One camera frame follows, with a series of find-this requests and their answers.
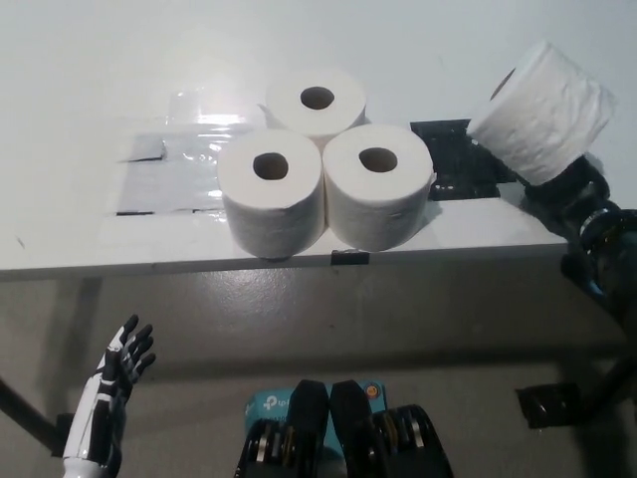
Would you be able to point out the crinkled white toilet paper roll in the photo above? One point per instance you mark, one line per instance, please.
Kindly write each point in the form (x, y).
(542, 114)

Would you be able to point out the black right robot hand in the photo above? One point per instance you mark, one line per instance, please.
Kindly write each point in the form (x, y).
(572, 194)

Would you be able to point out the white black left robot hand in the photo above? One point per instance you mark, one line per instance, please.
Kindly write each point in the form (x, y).
(99, 398)

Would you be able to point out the black taped table patch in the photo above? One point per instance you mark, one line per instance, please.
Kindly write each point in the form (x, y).
(463, 164)

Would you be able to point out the black slanted table leg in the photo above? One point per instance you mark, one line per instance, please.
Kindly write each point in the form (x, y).
(25, 413)
(617, 378)

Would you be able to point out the teal tp-link box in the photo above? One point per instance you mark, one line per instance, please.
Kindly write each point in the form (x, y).
(266, 403)

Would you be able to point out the small black tape strip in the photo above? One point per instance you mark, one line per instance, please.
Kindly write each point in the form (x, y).
(351, 258)

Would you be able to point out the smooth white toilet paper roll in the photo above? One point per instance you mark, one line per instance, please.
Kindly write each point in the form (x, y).
(348, 107)
(274, 214)
(378, 209)

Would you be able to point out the clear plastic sheet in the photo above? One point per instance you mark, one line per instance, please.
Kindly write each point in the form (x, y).
(169, 184)

